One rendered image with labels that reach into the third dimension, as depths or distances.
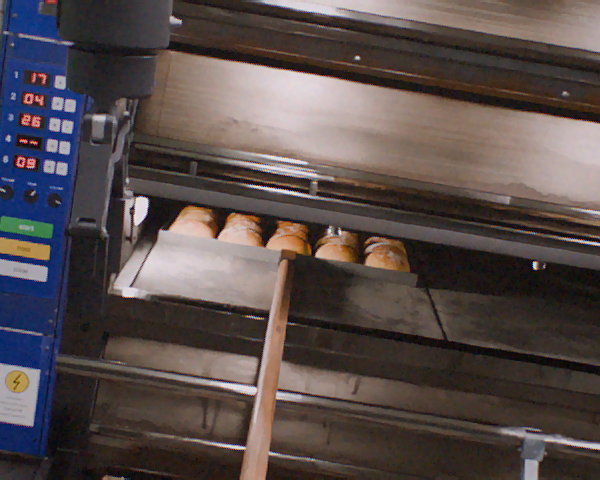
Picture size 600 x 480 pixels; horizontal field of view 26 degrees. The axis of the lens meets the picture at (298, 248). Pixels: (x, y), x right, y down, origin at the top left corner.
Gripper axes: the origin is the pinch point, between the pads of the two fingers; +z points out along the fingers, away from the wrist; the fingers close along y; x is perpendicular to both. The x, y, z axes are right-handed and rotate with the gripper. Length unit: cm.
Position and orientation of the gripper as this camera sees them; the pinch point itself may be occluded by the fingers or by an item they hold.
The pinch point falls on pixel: (95, 279)
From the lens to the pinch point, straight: 115.7
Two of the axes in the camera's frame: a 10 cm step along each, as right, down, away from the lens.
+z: -1.1, 9.6, 2.5
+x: 9.9, 1.0, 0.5
